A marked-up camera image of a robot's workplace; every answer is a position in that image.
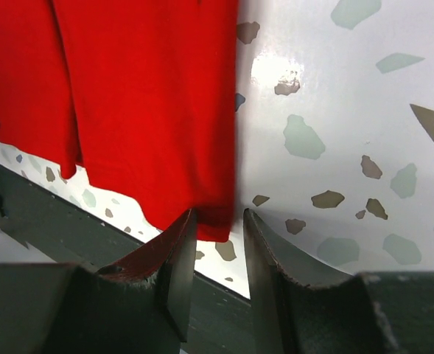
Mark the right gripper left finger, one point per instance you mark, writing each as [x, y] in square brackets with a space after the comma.
[138, 304]

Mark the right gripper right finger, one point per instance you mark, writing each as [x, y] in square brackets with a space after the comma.
[301, 305]

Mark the red t shirt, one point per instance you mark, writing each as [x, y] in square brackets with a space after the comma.
[139, 93]

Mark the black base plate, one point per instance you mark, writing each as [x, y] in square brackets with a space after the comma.
[220, 319]

